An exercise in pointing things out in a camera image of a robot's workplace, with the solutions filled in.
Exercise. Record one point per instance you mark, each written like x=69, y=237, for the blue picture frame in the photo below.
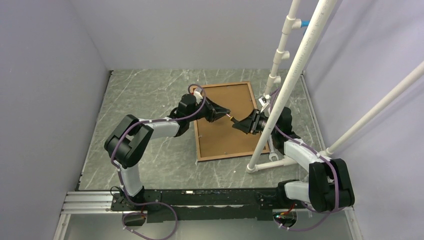
x=219, y=140

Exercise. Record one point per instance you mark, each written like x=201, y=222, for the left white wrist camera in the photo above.
x=198, y=96

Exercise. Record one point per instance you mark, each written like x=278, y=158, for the white PVC pipe structure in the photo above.
x=318, y=20

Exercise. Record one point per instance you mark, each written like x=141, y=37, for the silver 24mm wrench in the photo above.
x=272, y=156

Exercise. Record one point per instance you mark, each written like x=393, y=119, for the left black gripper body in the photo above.
x=206, y=112

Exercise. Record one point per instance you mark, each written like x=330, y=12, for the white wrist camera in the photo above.
x=198, y=96
x=264, y=102

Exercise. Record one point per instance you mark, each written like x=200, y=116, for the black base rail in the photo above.
x=161, y=205

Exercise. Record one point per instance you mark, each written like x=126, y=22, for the blue pipe valve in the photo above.
x=304, y=23

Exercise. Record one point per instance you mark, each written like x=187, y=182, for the white diagonal pole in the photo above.
x=400, y=88

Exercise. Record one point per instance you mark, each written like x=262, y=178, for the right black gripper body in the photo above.
x=259, y=122

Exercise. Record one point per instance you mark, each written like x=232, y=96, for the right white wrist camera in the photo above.
x=264, y=102

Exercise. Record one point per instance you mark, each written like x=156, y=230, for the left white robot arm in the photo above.
x=128, y=142

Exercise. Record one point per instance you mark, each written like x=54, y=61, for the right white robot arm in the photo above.
x=329, y=185

